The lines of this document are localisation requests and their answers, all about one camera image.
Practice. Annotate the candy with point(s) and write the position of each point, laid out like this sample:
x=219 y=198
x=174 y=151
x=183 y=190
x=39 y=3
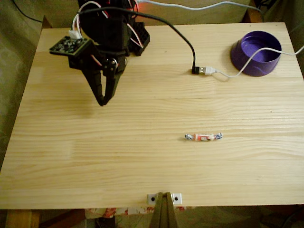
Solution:
x=202 y=137

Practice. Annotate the purple plastic bowl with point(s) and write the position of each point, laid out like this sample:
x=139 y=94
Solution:
x=237 y=57

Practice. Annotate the floral cloth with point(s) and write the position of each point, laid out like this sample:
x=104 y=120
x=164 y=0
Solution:
x=109 y=212

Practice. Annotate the green camera circuit board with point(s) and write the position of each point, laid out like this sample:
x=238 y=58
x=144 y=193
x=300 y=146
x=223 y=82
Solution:
x=69 y=45

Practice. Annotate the silver metal bracket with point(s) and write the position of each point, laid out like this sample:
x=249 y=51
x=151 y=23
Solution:
x=177 y=198

